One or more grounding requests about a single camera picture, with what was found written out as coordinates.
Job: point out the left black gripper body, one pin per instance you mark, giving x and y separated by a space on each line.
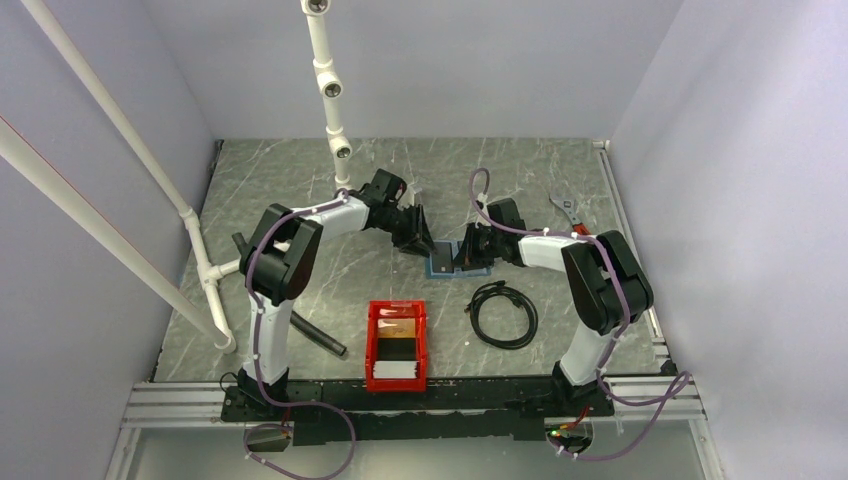
405 225

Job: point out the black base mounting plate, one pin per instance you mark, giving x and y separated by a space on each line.
517 407

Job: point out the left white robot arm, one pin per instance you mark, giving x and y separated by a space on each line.
278 260

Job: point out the gold card in bin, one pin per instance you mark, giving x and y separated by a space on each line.
396 328

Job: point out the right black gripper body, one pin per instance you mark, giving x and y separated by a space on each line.
482 246

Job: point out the aluminium rail frame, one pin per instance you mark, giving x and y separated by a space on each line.
186 390

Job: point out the white card stack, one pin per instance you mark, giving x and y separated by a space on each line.
395 369

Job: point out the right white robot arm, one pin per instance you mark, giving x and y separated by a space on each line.
608 286

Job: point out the white PVC pipe frame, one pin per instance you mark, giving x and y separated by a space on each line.
90 238

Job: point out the red plastic bin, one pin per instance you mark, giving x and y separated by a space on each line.
396 349

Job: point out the blue card holder wallet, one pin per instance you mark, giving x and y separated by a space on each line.
440 264

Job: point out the red handled adjustable wrench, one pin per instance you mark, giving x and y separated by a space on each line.
568 207

